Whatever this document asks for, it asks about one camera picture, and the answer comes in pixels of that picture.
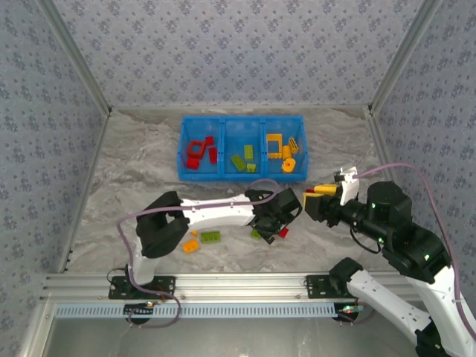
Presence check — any yellow lego window frame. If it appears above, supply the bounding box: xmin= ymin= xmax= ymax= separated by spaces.
xmin=266 ymin=133 xmax=284 ymax=160

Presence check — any blue three-compartment plastic bin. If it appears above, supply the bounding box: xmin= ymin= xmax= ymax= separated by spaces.
xmin=174 ymin=114 xmax=310 ymax=182

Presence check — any red square lego frame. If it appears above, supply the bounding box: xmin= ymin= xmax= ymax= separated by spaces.
xmin=185 ymin=140 xmax=208 ymax=161

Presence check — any black controller board with LED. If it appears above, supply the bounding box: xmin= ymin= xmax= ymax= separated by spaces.
xmin=334 ymin=303 xmax=367 ymax=324
xmin=123 ymin=301 xmax=155 ymax=320

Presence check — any grey metal panel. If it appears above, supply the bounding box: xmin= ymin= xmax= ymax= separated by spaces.
xmin=40 ymin=318 xmax=421 ymax=357

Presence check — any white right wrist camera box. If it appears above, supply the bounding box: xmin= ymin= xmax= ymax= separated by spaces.
xmin=332 ymin=165 xmax=361 ymax=206

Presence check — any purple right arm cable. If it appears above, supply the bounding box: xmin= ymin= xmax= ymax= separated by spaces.
xmin=340 ymin=163 xmax=476 ymax=341

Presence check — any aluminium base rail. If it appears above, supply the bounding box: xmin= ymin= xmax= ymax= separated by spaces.
xmin=39 ymin=272 xmax=446 ymax=300

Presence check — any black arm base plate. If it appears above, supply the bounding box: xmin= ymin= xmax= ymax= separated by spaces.
xmin=305 ymin=274 xmax=375 ymax=300
xmin=108 ymin=275 xmax=176 ymax=300

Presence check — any white slotted cable duct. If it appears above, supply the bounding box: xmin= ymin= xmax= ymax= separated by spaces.
xmin=54 ymin=302 xmax=338 ymax=320

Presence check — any thin aluminium table edge rail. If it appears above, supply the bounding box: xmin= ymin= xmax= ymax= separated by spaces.
xmin=110 ymin=105 xmax=371 ymax=112

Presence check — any aluminium upright frame post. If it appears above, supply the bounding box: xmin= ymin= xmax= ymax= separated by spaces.
xmin=36 ymin=0 xmax=115 ymax=115
xmin=368 ymin=0 xmax=444 ymax=112

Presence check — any aluminium lower frame post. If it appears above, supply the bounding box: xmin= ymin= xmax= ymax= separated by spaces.
xmin=17 ymin=300 xmax=57 ymax=357

